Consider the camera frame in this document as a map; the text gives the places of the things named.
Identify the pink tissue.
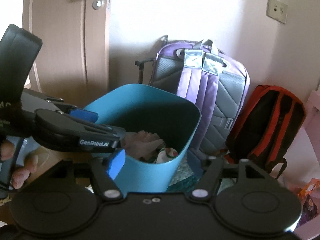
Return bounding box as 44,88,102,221
120,131,165,161

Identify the beige wall socket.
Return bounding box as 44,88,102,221
266,0,288,24

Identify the teal white zigzag quilt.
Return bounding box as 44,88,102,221
166,149,227,193

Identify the teal plastic trash bin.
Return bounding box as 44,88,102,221
85,83,201,193

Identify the red black backpack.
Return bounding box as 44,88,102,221
225,85,306,176

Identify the black trolley handle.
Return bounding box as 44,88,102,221
135,58,155,84

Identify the purple grey backpack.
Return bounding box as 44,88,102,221
150,36,250,159

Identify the orange snack packet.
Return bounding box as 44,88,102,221
298,178,319,226

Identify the white green plastic bag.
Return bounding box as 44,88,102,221
154,147,179,164

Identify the beige wooden door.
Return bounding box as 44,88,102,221
23,0,111,107

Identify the person's left hand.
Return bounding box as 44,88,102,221
0,139,40,190

